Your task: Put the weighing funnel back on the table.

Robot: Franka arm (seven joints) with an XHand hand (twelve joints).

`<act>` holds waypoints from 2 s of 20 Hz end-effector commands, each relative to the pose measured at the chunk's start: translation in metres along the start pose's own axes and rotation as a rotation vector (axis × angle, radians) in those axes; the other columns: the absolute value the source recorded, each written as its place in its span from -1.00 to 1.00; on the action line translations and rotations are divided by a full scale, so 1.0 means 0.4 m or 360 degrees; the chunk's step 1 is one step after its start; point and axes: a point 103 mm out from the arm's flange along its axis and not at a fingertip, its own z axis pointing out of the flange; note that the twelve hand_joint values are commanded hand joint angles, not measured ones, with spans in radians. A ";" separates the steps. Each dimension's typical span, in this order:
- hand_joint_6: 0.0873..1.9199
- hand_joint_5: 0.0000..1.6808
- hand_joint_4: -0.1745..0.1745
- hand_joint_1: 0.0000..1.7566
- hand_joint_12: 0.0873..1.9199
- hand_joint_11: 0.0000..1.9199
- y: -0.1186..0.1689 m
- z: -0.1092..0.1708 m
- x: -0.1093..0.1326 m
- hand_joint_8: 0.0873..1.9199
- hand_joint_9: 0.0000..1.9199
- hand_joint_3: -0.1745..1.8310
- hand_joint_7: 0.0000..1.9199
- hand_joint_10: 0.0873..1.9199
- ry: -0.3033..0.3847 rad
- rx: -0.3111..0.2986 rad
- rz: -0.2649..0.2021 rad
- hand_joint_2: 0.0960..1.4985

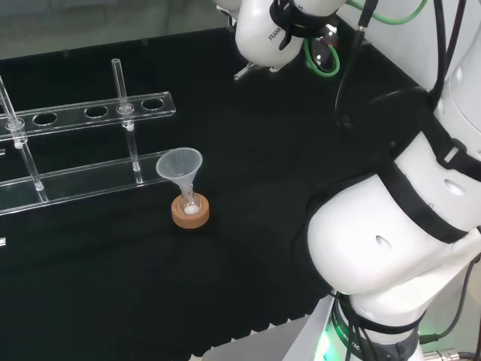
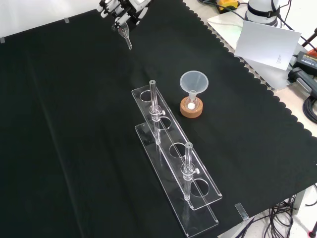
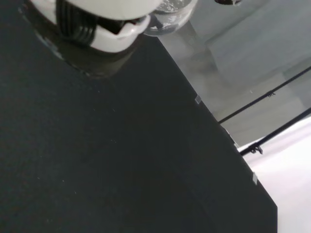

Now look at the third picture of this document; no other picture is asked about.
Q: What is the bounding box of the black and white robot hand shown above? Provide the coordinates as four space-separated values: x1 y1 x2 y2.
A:
31 0 161 53

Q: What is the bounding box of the black table cloth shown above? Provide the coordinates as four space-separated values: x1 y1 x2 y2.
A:
0 0 278 233

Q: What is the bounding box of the thin black cable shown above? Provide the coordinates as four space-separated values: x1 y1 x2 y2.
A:
239 111 311 156
218 65 311 123

